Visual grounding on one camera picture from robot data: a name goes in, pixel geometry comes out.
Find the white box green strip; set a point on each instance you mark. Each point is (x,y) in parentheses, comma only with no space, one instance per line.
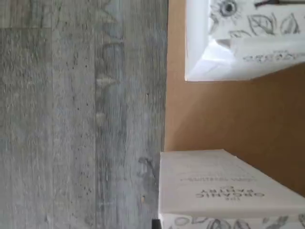
(214,171)

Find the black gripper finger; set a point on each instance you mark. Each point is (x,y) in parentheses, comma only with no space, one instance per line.
(156,224)

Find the wooden shelf board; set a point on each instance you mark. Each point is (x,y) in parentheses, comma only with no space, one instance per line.
(214,114)

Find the white box pink strip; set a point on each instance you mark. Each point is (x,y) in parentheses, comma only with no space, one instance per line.
(238,53)

